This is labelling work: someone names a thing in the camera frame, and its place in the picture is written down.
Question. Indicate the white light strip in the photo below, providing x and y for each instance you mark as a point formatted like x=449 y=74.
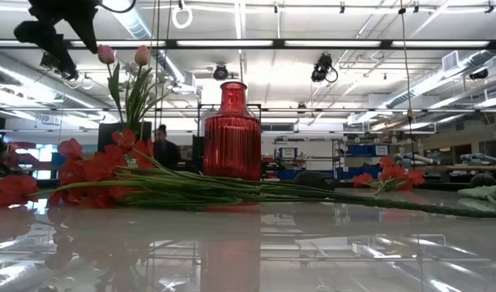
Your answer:
x=223 y=43
x=126 y=43
x=333 y=43
x=438 y=43

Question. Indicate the small white blossom bunch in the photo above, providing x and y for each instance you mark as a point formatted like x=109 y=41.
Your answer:
x=152 y=79

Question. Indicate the small black ceiling device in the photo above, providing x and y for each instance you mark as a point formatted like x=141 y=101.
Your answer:
x=479 y=74

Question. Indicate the round black dome camera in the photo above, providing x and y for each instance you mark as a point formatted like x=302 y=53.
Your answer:
x=220 y=72

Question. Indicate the large red flower bunch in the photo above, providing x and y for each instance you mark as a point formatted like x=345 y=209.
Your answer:
x=183 y=190

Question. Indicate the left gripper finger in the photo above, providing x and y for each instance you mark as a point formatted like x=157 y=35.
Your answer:
x=88 y=32
x=55 y=48

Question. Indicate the red ribbed glass vase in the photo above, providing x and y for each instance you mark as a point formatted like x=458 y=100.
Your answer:
x=232 y=142

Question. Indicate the blue storage bins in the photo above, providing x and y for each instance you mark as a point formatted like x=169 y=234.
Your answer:
x=361 y=150

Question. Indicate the black hanging camera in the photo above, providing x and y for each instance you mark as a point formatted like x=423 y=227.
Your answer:
x=321 y=67

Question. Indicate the white air vent grille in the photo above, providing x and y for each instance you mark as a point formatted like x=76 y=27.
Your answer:
x=450 y=61

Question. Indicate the dark tulip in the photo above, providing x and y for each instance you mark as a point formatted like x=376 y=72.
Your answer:
x=485 y=191
x=315 y=179

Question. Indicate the white framed sign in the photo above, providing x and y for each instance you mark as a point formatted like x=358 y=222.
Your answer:
x=288 y=153

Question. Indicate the black monitor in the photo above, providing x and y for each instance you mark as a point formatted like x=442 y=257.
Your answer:
x=110 y=136

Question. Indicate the pale background robot arm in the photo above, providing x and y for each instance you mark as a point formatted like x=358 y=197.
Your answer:
x=481 y=158
x=412 y=159

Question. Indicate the small red flower bunch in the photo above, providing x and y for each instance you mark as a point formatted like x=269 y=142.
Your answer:
x=394 y=174

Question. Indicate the blue low cabinet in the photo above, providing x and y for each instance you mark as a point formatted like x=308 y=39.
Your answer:
x=349 y=173

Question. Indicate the wooden workbench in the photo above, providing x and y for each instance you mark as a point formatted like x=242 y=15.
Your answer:
x=467 y=167

